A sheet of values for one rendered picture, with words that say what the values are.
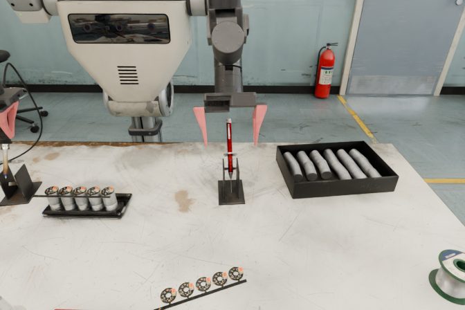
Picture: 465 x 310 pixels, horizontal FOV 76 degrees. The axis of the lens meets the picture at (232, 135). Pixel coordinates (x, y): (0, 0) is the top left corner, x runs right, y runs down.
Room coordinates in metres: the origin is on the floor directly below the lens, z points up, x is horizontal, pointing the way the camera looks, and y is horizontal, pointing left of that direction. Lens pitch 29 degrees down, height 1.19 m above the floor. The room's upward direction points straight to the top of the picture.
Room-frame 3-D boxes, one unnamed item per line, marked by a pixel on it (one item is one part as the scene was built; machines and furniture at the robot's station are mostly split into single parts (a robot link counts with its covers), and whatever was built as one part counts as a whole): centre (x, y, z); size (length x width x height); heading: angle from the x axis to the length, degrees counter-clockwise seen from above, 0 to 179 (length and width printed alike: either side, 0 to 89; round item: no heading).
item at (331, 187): (0.59, -0.24, 0.77); 0.24 x 0.16 x 0.04; 96
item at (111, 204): (0.46, 0.25, 0.79); 0.02 x 0.02 x 0.05
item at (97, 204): (0.46, 0.27, 0.79); 0.02 x 0.02 x 0.05
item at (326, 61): (2.97, -0.95, 0.29); 0.16 x 0.15 x 0.55; 89
